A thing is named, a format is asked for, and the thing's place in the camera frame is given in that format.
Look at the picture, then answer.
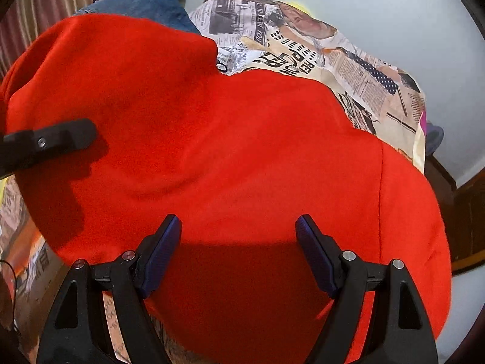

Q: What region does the striped brown curtain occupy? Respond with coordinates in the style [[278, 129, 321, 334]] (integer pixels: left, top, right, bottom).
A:
[[0, 0, 96, 80]]

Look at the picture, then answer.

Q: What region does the printed blanket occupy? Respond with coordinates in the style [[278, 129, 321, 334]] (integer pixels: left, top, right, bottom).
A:
[[0, 0, 427, 364]]

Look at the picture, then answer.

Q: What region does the yellow cloth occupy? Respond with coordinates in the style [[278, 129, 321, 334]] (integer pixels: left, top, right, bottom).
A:
[[282, 0, 316, 18]]

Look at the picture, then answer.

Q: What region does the blue denim garment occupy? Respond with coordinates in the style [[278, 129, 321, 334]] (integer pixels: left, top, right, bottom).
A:
[[72, 0, 201, 35]]

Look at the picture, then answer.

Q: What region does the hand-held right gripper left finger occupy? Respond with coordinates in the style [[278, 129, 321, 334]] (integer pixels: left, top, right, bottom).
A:
[[37, 214, 183, 364]]

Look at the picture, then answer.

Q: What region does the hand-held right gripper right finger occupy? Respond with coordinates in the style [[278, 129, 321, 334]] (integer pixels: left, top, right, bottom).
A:
[[296, 214, 440, 364]]

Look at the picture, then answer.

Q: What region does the red garment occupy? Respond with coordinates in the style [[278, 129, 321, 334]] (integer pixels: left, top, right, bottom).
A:
[[0, 13, 451, 364]]

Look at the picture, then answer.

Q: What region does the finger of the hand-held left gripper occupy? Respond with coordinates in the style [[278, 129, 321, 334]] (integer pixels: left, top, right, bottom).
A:
[[0, 118, 98, 180]]

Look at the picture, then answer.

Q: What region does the dark grey bag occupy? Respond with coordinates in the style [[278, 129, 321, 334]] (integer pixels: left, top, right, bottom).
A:
[[424, 121, 445, 158]]

